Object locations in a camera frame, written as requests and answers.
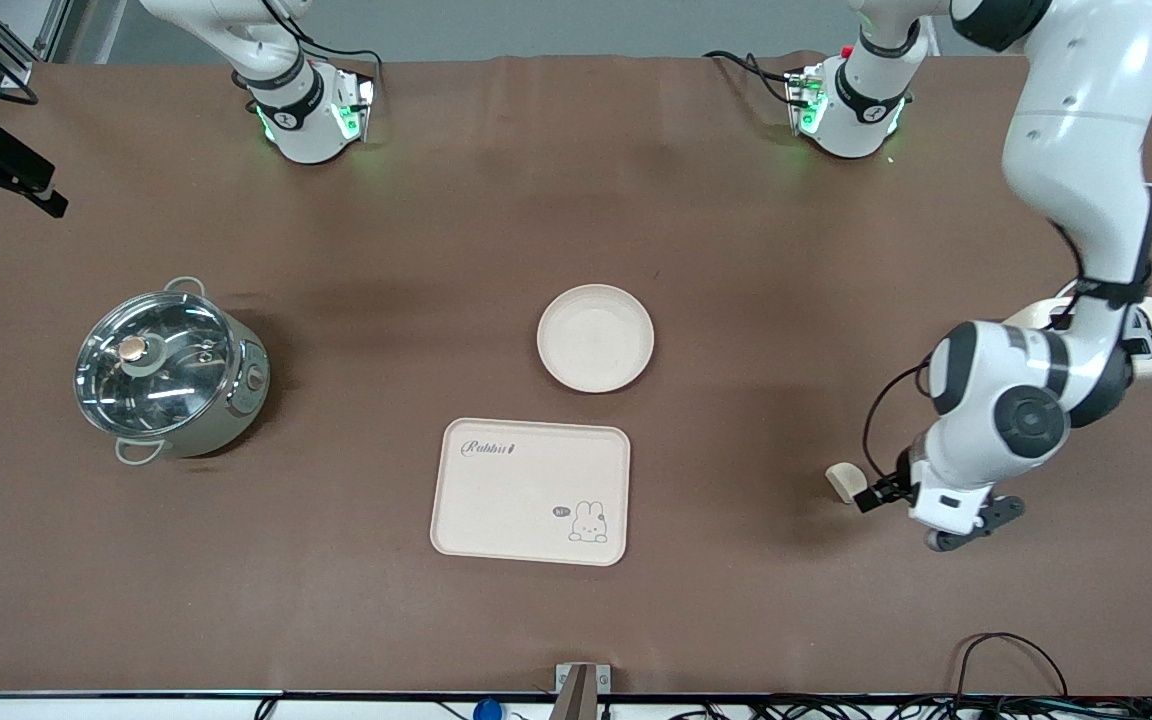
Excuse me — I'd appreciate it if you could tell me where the black base cable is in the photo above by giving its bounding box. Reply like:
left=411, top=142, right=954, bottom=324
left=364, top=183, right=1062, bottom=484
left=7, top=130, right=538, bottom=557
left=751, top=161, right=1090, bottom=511
left=703, top=49, right=799, bottom=107
left=266, top=0, right=386, bottom=79

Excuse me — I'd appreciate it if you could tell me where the brown table cover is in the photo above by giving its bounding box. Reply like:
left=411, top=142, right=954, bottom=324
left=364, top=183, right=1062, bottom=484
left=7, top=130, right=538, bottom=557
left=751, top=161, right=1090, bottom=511
left=0, top=52, right=1152, bottom=698

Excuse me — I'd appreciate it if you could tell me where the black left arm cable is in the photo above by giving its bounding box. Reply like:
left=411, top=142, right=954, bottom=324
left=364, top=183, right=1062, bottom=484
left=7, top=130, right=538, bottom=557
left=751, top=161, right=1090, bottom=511
left=862, top=361, right=933, bottom=481

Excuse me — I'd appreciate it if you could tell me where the glass pot lid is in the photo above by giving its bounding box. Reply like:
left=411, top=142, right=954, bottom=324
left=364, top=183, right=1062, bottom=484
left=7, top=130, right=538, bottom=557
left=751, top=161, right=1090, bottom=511
left=74, top=290, right=238, bottom=439

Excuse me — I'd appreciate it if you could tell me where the black looped cable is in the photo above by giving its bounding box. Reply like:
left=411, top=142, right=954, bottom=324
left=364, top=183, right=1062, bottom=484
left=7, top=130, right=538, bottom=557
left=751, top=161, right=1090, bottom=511
left=956, top=631, right=1071, bottom=701

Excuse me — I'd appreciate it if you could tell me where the steel pot with glass lid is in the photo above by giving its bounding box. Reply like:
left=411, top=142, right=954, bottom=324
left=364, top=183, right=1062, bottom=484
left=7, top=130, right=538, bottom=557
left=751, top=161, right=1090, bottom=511
left=74, top=276, right=272, bottom=467

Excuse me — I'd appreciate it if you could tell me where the black right base cable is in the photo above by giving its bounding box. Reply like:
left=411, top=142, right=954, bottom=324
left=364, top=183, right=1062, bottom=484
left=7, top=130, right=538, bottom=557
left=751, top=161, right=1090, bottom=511
left=266, top=0, right=386, bottom=79

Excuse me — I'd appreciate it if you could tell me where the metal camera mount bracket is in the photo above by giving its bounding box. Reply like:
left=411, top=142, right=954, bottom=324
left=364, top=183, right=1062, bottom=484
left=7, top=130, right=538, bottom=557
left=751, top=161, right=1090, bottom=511
left=554, top=662, right=612, bottom=720

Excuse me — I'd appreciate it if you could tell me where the black cable bundle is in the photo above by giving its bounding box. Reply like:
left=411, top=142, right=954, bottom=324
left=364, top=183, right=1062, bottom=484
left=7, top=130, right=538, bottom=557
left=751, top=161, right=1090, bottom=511
left=636, top=694, right=1152, bottom=720

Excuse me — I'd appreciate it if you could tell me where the small cream bun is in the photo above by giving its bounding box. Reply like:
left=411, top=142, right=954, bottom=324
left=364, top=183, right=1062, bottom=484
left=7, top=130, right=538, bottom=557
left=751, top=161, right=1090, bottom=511
left=825, top=461, right=868, bottom=505

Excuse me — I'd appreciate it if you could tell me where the black left base cable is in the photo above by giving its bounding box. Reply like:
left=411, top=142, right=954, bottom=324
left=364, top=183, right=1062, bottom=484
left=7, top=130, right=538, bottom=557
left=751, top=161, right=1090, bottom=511
left=703, top=49, right=799, bottom=107

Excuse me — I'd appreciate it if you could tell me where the cream round plate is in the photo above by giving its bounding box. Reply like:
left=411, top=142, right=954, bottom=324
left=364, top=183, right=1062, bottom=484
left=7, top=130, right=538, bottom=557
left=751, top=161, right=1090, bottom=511
left=536, top=284, right=656, bottom=394

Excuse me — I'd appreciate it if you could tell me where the cream rabbit print tray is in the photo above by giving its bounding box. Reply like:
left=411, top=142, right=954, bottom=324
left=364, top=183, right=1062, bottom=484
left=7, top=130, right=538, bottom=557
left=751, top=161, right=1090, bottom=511
left=429, top=417, right=631, bottom=568

